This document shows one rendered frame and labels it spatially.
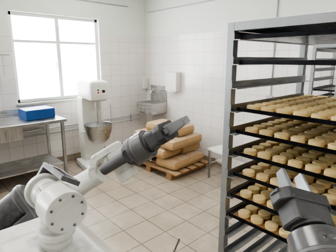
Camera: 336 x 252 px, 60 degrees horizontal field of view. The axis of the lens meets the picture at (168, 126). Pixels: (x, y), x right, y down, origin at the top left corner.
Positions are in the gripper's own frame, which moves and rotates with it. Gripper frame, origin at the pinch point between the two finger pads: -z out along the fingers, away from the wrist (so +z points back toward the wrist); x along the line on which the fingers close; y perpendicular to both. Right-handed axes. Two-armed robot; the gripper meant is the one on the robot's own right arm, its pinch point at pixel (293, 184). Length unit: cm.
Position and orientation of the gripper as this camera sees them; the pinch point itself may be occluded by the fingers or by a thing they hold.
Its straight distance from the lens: 66.6
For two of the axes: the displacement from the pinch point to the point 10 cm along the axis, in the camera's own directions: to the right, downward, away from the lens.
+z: -0.1, 6.9, -7.3
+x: -9.3, -2.8, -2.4
